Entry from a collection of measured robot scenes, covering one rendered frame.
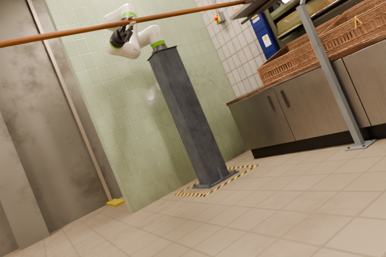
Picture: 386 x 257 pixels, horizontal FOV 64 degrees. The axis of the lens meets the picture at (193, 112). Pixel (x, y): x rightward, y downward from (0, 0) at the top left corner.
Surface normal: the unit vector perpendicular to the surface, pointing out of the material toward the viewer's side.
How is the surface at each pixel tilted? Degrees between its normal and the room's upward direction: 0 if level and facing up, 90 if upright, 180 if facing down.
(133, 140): 90
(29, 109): 90
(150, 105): 90
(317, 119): 90
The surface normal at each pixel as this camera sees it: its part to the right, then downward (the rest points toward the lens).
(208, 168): 0.44, -0.21
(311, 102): -0.79, 0.32
